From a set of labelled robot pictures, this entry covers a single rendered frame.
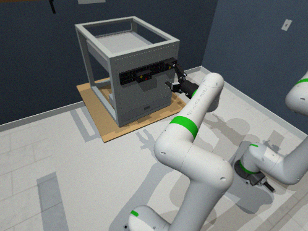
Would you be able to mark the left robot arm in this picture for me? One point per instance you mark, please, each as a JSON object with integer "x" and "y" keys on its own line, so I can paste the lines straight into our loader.
{"x": 210, "y": 175}

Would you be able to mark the tan flat board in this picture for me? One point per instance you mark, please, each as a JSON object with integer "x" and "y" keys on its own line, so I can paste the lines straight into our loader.
{"x": 105, "y": 124}

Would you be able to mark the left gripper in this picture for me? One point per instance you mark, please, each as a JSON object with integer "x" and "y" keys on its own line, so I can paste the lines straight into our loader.
{"x": 181, "y": 78}

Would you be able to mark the grey metal rack frame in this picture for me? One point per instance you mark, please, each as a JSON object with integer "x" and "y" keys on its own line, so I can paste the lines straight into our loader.
{"x": 122, "y": 51}

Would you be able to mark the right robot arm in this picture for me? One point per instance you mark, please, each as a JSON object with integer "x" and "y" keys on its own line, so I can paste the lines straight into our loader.
{"x": 288, "y": 170}

